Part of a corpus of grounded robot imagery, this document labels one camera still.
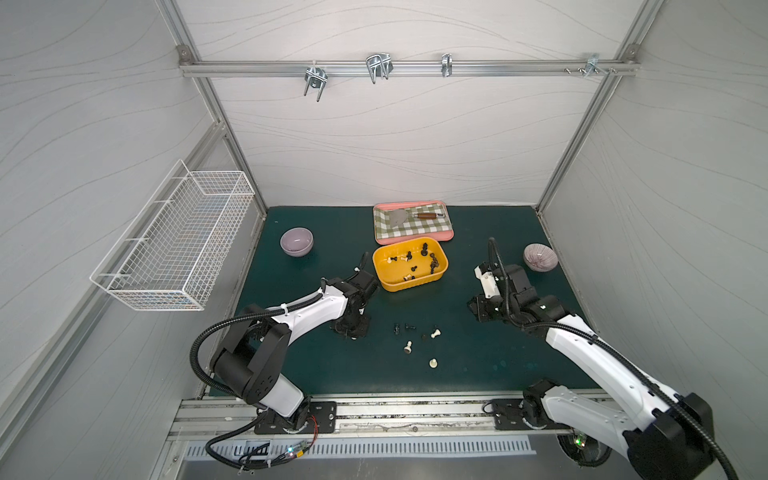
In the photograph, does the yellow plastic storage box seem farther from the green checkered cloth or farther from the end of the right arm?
the end of the right arm

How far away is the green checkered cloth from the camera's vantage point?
1133 mm

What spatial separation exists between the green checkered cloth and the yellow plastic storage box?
0.26ft

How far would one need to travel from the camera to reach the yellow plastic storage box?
3.21ft
